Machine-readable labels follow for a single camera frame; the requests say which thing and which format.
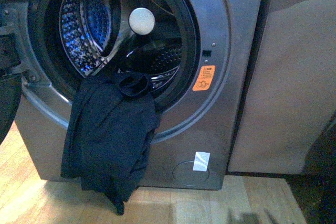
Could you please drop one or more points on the dark navy garment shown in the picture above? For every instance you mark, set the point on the dark navy garment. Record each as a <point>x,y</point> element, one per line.
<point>111,126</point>

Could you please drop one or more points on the grey front-load washing machine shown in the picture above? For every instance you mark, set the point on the grey front-load washing machine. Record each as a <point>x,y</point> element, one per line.
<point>214,32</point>

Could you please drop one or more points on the orange warning sticker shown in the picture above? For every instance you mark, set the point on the orange warning sticker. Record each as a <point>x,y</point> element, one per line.
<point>204,79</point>

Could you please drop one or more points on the white paper label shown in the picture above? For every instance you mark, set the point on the white paper label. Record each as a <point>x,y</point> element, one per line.
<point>201,161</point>

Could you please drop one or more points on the round white drum hub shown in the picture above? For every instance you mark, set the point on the round white drum hub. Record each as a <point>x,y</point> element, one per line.
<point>141,21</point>

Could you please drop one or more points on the steel perforated washer drum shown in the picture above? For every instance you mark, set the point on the steel perforated washer drum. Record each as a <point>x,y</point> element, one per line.
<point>96,34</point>

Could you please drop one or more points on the brown cabinet beside washer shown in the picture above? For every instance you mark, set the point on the brown cabinet beside washer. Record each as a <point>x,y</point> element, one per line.
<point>287,121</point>

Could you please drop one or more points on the open washer door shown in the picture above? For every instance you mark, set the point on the open washer door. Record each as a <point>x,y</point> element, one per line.
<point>13,60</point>

